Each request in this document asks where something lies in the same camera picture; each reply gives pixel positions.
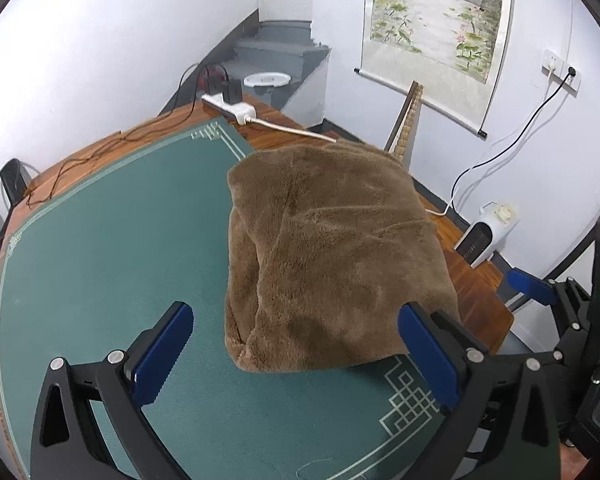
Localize wooden ribbed board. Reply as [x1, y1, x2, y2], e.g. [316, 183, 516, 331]
[384, 80, 425, 167]

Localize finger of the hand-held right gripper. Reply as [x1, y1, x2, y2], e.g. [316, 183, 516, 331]
[506, 269, 593, 361]

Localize white power strip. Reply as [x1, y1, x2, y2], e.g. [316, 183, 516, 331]
[201, 92, 338, 143]

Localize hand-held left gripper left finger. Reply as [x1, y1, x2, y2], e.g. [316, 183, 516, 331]
[30, 301, 195, 480]

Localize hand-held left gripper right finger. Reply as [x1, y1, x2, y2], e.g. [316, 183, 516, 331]
[397, 301, 563, 480]

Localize white round dish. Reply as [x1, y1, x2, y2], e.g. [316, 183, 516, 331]
[243, 72, 293, 89]

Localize green table mat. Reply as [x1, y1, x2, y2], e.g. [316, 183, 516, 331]
[0, 120, 448, 480]

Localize black socket cable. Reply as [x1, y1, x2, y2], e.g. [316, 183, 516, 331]
[451, 67, 578, 211]

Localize grey stairs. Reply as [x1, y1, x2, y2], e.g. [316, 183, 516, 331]
[160, 20, 331, 127]

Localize white wall socket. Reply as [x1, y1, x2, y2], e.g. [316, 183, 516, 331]
[542, 49, 583, 93]

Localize scroll painting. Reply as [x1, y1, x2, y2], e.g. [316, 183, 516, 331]
[355, 0, 518, 139]

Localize long black cable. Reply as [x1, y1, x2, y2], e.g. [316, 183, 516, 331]
[25, 100, 206, 208]

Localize brown fleece sweater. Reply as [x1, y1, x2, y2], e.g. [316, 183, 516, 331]
[223, 141, 462, 373]

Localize white space heater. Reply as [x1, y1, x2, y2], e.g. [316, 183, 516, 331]
[454, 201, 520, 267]

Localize black metal chair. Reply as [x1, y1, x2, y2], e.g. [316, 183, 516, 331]
[0, 158, 28, 281]

